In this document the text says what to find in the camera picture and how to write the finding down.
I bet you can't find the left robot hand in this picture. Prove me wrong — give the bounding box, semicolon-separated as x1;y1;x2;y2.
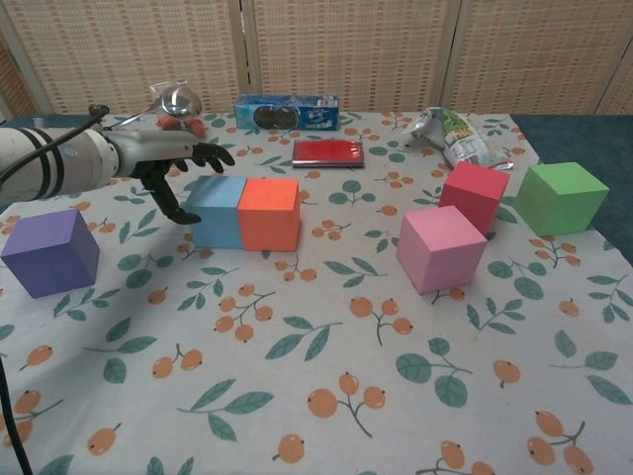
106;129;236;225

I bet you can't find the light blue foam cube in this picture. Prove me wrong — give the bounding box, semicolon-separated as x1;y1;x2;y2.
183;175;248;249

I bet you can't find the orange foam cube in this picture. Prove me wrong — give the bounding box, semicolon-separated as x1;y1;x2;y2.
236;177;302;252

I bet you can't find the purple foam cube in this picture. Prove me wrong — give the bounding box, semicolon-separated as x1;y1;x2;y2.
0;208;101;300

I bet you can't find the pink foam cube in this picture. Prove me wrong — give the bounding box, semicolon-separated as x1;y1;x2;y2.
396;205;489;295

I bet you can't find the red foam cube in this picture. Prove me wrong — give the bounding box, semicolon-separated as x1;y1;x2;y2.
438;160;511;237

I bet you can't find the blue cookie package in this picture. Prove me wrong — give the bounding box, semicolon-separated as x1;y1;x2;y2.
233;93;342;132

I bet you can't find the red flat case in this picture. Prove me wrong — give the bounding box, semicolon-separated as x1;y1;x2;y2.
291;139;367;169

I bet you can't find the bamboo folding screen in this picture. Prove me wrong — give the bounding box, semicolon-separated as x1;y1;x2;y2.
0;0;633;118

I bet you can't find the floral print tablecloth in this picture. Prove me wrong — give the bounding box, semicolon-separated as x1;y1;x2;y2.
0;111;633;475

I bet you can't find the crumpled green white snack bag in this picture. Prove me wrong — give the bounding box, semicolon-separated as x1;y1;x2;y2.
405;106;515;172

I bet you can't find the green foam cube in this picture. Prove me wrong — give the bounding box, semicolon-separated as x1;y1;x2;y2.
512;161;610;238

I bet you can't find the steel ladle black handle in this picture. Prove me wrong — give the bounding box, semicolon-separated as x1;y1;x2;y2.
101;86;204;134

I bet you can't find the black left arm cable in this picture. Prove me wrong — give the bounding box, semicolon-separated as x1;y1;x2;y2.
0;103;111;475

